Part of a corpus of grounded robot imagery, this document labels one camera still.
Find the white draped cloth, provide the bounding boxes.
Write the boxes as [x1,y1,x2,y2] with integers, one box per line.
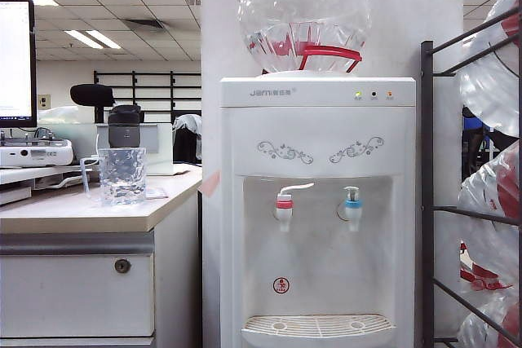
[171,113,203,161]

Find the white drawer cabinet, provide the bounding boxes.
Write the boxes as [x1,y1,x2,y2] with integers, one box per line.
[0,191,204,348]

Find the blue cold water tap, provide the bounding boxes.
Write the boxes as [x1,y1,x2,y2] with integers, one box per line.
[336,185,364,232]

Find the white projector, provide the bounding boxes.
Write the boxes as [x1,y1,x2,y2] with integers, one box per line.
[0,138,75,169]

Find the white water dispenser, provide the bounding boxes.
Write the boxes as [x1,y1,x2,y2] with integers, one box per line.
[219,70,418,348]

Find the grey sports water bottle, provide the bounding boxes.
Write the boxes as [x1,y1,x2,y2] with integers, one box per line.
[107,104,144,150]

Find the black framed computer monitor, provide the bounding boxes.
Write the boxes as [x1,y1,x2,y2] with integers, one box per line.
[0,0,38,129]

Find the black office chair back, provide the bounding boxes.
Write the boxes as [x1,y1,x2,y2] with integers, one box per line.
[173,126,198,164]

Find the pink tape patch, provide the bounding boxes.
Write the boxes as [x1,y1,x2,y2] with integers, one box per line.
[198,170,221,197]

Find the black wall shelf rack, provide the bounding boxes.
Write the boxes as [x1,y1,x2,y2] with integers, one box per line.
[93,69,202,112]

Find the ceiling air vent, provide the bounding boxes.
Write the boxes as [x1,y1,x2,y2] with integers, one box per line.
[124,18,164,32]

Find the white box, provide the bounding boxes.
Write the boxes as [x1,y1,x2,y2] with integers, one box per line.
[95,121,174,176]

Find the black chair headrest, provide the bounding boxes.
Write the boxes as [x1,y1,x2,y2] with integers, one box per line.
[69,83,116,123]

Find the red hot water tap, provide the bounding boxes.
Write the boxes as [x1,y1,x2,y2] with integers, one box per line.
[273,183,316,232]

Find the dark metal storage rack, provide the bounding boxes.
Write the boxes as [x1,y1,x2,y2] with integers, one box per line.
[420,7,522,348]

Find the white monitor riser shelf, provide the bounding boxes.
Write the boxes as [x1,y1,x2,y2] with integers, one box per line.
[0,164,99,206]

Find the white drip tray grille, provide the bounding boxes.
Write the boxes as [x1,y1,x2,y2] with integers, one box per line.
[241,313,396,333]

